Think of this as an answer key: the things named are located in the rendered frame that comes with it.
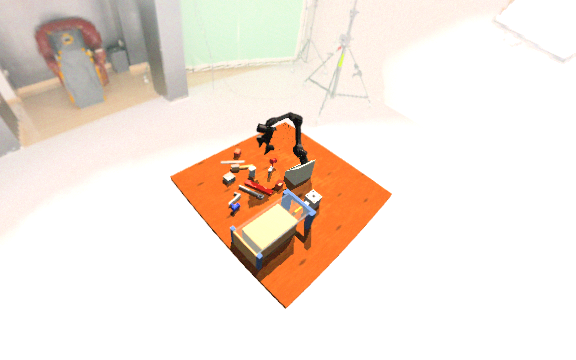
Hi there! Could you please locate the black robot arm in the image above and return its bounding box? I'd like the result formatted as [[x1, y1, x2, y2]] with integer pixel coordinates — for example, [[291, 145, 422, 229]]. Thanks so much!
[[256, 112, 310, 165]]

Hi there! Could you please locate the white cylinder with grey end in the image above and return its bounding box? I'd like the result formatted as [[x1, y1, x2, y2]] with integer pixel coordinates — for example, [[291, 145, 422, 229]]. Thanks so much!
[[239, 185, 264, 200]]

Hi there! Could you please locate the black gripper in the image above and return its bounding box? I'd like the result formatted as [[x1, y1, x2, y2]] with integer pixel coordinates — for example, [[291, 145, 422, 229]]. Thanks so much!
[[258, 134, 275, 155]]

